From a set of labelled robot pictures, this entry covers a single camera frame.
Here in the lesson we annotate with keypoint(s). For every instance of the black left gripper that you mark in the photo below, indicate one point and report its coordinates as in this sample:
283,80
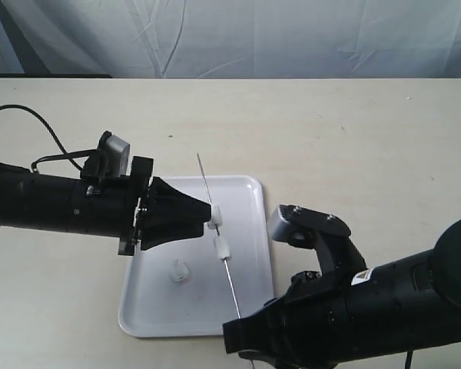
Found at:
107,205

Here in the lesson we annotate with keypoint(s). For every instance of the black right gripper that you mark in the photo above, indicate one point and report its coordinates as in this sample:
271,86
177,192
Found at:
294,329

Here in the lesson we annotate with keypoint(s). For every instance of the white marshmallow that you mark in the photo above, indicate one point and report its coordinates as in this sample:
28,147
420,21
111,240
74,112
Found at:
216,220
222,247
180,272

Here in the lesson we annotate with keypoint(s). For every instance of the thin metal skewer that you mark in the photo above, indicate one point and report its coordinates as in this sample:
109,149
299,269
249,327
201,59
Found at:
218,232

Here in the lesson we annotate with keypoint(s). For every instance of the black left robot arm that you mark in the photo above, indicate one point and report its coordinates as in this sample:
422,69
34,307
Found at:
140,210

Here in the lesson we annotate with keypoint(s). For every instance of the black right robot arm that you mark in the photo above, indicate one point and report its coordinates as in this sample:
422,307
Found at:
403,306

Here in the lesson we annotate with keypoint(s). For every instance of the white plastic tray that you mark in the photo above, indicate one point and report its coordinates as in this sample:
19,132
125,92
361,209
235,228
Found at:
153,306

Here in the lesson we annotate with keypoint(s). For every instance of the white backdrop cloth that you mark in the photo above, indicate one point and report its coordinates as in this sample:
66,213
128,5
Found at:
232,39

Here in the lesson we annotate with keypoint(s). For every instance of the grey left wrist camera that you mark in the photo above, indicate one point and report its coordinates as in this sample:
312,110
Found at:
113,153

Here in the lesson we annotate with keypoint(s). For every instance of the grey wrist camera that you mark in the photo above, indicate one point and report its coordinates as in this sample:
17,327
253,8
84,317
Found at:
113,153
297,226

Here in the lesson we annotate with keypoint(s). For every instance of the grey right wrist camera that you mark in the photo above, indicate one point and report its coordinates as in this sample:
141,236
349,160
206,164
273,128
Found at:
297,226

